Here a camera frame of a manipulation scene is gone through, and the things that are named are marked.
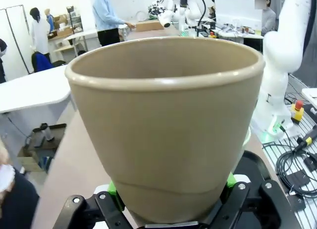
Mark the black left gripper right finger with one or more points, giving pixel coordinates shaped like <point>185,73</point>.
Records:
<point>250,206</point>

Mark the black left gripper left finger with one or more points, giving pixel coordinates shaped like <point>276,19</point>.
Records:
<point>84,211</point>

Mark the tall brown cup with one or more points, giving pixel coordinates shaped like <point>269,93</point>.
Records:
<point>161,127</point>

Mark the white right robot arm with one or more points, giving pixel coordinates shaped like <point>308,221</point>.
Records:
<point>280,53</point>

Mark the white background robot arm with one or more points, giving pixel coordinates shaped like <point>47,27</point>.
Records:
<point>183,13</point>

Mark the person's right hand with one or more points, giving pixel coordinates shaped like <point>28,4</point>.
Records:
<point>3,152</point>

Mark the person in dark t-shirt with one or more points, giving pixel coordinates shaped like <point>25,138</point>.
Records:
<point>17,204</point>

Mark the open cardboard box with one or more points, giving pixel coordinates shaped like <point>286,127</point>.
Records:
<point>29,162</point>

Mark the silver thermos bottle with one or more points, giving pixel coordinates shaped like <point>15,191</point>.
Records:
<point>47,132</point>

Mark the yellow red emergency stop button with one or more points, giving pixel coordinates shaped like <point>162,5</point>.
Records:
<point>297,112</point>

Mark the white rounded table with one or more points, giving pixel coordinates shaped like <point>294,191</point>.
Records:
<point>29,90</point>

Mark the woman in white coat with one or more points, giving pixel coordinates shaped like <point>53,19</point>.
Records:
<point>39,35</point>

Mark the white folding partition screen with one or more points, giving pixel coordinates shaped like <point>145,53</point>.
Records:
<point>15,40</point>

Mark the seated person in grey top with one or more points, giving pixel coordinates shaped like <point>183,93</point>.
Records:
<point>268,20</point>

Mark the flat cardboard box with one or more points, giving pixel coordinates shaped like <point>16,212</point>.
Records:
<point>148,25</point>

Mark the man in light blue shirt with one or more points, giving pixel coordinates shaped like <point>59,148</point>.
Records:
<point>106,16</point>

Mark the white monitor back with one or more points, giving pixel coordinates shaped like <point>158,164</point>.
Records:
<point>237,8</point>

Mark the silver perforated base plate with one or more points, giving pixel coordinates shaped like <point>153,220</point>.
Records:
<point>307,214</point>

